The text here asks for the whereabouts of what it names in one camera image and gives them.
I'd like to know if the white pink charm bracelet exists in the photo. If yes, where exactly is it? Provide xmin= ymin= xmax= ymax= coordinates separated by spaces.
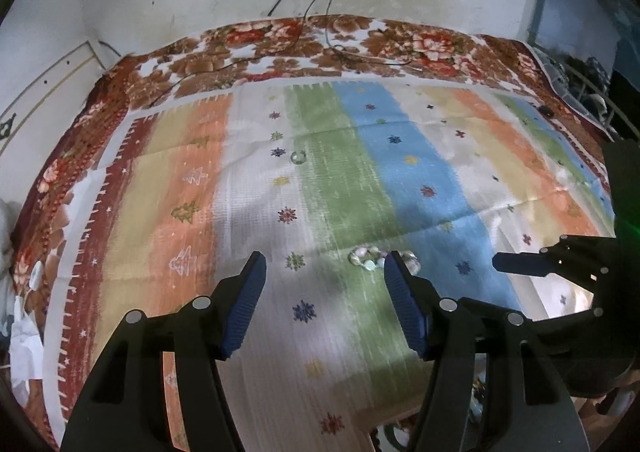
xmin=348 ymin=244 xmax=422 ymax=275

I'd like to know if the small black object on bed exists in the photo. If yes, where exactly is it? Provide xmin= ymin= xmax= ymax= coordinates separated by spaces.
xmin=538 ymin=106 xmax=554 ymax=119

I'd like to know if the striped colourful bed sheet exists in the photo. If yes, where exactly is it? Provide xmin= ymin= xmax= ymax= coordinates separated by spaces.
xmin=43 ymin=79 xmax=613 ymax=451

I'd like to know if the grey crumpled cloth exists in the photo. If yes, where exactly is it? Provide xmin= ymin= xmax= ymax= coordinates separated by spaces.
xmin=0 ymin=201 xmax=23 ymax=287

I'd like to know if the floral red brown blanket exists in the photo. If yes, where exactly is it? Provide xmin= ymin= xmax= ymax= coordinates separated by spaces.
xmin=14 ymin=15 xmax=603 ymax=446

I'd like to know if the white wooden headboard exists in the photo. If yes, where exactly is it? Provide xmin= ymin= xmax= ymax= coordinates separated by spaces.
xmin=0 ymin=37 xmax=109 ymax=159

